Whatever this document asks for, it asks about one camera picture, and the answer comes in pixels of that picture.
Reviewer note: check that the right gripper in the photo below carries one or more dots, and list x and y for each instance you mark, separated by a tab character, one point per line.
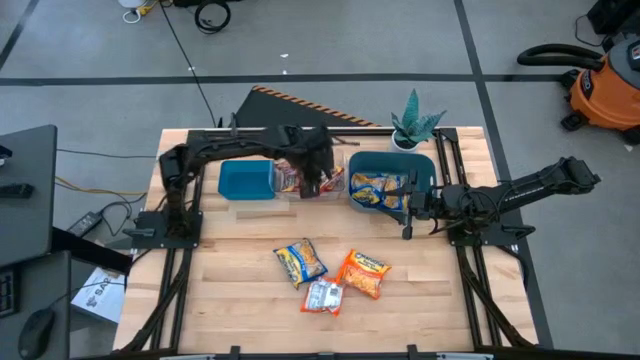
429	205

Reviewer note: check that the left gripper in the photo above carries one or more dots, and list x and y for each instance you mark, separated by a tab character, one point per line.
312	147

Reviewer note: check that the orange Maruchan chicken noodle pack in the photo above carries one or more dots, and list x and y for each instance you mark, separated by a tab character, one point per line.
364	274

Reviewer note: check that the orange noodle pack label side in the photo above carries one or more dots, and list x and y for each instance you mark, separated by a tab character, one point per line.
322	297

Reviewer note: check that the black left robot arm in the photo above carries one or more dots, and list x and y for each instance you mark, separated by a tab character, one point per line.
225	145

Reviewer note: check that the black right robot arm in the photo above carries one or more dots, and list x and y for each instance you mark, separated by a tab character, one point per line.
525	192

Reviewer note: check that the clear plastic bin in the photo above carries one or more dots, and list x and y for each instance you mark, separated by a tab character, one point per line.
339	160

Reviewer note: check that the large teal plastic bin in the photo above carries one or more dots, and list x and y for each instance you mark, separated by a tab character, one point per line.
380	162

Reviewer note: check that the small blue plastic bin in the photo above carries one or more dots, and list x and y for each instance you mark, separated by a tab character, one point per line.
245	180

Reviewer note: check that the black ramp with striped edge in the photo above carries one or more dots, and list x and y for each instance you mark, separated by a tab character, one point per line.
280	112

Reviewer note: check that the potted teal plant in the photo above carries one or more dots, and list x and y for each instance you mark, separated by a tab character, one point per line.
412	125

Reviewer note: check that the black power adapter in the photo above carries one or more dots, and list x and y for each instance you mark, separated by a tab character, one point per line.
85	224

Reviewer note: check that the black desk support beam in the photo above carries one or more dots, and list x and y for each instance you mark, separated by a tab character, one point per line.
90	250

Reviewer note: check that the orange shop vacuum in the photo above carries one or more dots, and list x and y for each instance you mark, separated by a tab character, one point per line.
607	92

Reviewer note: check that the white printed cardboard box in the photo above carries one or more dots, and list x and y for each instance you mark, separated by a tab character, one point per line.
97	295

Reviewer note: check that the dark grey desk with keyboard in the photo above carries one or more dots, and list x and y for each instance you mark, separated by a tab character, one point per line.
47	280

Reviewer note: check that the black equipment case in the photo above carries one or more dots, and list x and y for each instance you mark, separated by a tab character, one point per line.
617	15

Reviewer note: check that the black flat desk device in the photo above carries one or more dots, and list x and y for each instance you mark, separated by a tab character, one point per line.
15	191

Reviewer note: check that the black computer mouse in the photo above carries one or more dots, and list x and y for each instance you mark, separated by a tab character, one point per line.
36	332

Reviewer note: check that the dark keyboard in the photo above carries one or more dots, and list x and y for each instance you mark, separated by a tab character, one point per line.
7	295

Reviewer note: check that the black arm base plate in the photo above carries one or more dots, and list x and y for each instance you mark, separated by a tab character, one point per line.
192	242
465	240

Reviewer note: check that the black metal table frame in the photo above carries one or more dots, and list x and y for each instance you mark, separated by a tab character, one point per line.
375	132

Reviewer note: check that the black clamp bracket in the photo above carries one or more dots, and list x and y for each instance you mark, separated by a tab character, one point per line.
234	351
412	350

